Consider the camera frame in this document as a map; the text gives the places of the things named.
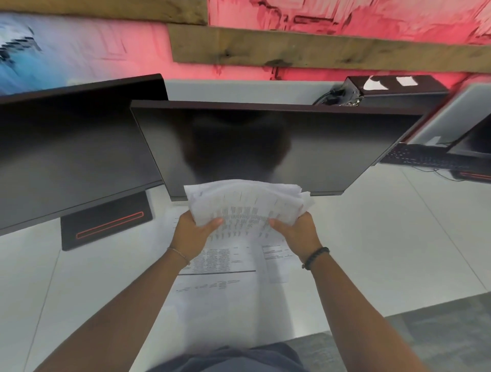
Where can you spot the grey desk divider panel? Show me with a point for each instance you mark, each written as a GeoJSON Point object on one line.
{"type": "Point", "coordinates": [253, 91]}
{"type": "Point", "coordinates": [448, 115]}

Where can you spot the person's left hand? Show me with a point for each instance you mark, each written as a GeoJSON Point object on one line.
{"type": "Point", "coordinates": [190, 238]}

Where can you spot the black monitor stand base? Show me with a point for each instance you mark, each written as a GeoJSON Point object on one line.
{"type": "Point", "coordinates": [107, 220]}

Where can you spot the large black computer monitor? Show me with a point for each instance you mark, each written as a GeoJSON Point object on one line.
{"type": "Point", "coordinates": [264, 147]}

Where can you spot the person's right thumb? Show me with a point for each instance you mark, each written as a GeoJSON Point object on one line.
{"type": "Point", "coordinates": [281, 227]}

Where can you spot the black keyboard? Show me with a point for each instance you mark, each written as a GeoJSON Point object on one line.
{"type": "Point", "coordinates": [425, 157]}

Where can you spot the person's right hand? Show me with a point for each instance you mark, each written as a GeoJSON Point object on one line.
{"type": "Point", "coordinates": [298, 235]}

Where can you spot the wooden wall plank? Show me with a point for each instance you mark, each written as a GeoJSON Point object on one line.
{"type": "Point", "coordinates": [103, 11]}
{"type": "Point", "coordinates": [326, 51]}

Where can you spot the person's left thumb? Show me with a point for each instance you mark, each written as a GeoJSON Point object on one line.
{"type": "Point", "coordinates": [211, 226]}

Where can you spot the black desktop computer case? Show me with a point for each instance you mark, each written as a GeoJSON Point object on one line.
{"type": "Point", "coordinates": [399, 92]}

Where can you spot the grey trousers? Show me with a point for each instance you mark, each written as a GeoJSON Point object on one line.
{"type": "Point", "coordinates": [234, 358]}

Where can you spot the person's left forearm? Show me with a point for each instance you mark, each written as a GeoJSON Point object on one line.
{"type": "Point", "coordinates": [115, 312]}

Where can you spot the person's right forearm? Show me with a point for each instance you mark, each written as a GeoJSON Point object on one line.
{"type": "Point", "coordinates": [362, 314]}

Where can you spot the printed paper sheet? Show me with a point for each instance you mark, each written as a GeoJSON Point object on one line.
{"type": "Point", "coordinates": [218, 264]}
{"type": "Point", "coordinates": [274, 256]}

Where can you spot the stack of printed paper sheets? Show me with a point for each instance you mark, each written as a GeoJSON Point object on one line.
{"type": "Point", "coordinates": [247, 205]}

